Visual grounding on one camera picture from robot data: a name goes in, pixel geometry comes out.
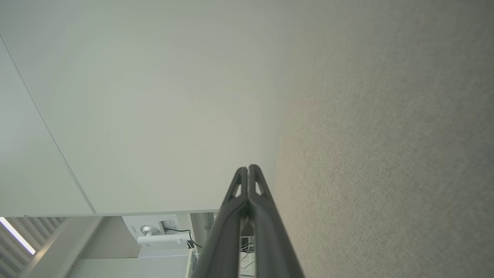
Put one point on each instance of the white ceiling projector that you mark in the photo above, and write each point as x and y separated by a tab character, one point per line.
162	239

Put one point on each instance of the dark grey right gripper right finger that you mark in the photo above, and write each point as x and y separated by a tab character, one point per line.
272	243

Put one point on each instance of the wide white partition panel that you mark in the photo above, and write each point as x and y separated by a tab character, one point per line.
154	96

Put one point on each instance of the bright ceiling light strip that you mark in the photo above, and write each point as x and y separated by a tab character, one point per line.
17	235

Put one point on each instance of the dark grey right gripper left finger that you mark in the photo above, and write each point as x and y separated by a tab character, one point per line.
222	239

